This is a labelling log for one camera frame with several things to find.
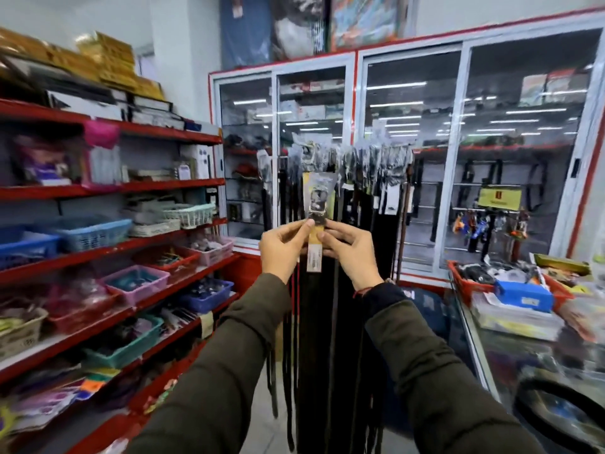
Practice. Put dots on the person's left hand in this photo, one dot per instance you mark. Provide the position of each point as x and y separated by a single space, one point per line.
279 252

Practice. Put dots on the person's right hand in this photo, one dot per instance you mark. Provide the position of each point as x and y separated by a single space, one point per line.
354 257

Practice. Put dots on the person's right thumb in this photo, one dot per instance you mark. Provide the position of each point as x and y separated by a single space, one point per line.
328 241

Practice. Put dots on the person's left thumb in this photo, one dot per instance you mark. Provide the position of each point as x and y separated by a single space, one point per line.
300 226

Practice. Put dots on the black belt with yellow tag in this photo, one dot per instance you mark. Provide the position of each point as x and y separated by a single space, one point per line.
313 326

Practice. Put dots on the person's right forearm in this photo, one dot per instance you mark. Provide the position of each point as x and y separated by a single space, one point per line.
435 373

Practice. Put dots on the person's left forearm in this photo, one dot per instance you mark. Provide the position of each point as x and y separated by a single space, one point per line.
222 364

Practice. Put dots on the row of hanging black belts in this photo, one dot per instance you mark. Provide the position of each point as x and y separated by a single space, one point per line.
373 222

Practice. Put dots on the pink plastic basket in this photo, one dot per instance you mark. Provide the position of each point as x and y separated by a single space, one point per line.
212 252

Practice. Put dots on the deep blue plastic basket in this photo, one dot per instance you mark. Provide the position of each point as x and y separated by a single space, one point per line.
205 297

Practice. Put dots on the white cardboard box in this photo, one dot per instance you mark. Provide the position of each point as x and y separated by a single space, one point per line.
198 160

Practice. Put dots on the glass door display cabinet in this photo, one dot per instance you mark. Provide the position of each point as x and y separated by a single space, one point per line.
416 151

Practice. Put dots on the yellow shelf price tag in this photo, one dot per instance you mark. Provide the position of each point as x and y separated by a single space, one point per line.
207 325

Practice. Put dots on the large red plastic basket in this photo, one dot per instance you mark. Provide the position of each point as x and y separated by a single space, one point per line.
465 288

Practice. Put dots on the shallow white plastic basket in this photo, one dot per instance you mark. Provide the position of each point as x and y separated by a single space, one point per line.
153 228

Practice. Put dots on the red metal shelf rack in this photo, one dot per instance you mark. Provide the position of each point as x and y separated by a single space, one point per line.
142 186

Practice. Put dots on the lilac plastic basket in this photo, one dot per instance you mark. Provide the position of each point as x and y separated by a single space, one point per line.
137 286

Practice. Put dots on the yellow sign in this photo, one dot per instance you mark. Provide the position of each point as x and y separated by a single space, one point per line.
499 199

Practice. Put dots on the blue plastic box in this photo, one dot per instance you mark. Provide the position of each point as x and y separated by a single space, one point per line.
522 295

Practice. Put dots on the clear plastic box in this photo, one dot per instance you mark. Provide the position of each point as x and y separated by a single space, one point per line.
513 323

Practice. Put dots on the light blue plastic basket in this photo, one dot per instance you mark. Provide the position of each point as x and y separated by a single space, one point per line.
92 234

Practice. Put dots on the teal plastic basket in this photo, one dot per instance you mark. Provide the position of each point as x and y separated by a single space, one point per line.
127 349

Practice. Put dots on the glass counter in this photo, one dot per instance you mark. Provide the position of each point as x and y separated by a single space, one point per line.
501 368

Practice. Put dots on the pink plastic bag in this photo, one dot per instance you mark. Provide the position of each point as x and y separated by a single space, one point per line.
101 137

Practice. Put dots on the colourful poster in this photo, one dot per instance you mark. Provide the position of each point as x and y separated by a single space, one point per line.
366 18

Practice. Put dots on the yellow green tray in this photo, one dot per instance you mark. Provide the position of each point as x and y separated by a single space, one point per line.
562 263

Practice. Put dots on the stack of black white boxes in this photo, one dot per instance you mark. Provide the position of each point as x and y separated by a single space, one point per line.
94 106

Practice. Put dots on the stack of yellow boxes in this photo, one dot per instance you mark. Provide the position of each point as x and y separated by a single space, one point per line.
111 61

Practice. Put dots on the black steering wheel cover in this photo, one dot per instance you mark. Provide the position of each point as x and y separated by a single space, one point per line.
524 413

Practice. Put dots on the purple packaged item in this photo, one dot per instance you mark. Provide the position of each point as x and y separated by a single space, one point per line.
42 160

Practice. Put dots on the dark blue plastic basket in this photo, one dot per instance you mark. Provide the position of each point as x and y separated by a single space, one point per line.
26 250

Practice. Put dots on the beige plastic basket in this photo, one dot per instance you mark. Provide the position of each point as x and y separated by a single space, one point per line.
21 335

